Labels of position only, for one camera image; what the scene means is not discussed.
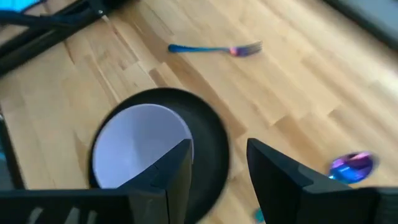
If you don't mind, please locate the iridescent blue fork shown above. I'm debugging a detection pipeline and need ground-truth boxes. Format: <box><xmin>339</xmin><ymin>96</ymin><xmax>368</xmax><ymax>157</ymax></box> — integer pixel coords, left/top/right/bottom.
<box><xmin>167</xmin><ymin>40</ymin><xmax>264</xmax><ymax>58</ymax></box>

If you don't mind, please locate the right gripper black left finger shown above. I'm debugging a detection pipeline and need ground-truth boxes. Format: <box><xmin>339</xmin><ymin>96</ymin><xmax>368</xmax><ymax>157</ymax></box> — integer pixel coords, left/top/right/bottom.
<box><xmin>118</xmin><ymin>138</ymin><xmax>194</xmax><ymax>224</ymax></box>

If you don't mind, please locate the lavender plastic bowl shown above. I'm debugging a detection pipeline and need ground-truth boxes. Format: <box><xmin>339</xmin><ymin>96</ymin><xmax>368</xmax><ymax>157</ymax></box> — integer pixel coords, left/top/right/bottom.
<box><xmin>92</xmin><ymin>103</ymin><xmax>195</xmax><ymax>190</ymax></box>

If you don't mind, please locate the black round plate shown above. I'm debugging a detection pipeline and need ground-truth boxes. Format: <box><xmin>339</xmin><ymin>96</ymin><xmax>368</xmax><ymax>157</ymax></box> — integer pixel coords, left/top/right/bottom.
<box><xmin>88</xmin><ymin>88</ymin><xmax>231</xmax><ymax>224</ymax></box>

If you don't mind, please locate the iridescent purple spoon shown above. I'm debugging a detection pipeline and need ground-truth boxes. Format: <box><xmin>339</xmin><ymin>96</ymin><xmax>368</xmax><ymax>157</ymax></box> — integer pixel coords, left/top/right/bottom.
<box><xmin>253</xmin><ymin>151</ymin><xmax>379</xmax><ymax>224</ymax></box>

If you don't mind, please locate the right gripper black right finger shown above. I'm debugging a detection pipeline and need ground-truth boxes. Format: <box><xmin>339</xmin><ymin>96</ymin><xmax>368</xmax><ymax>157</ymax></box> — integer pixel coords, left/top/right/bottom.
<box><xmin>246</xmin><ymin>138</ymin><xmax>376</xmax><ymax>224</ymax></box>

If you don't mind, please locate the black aluminium table frame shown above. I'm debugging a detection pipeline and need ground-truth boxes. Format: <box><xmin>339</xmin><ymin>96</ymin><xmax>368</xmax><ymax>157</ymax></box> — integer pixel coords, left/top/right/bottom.
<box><xmin>0</xmin><ymin>0</ymin><xmax>398</xmax><ymax>190</ymax></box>

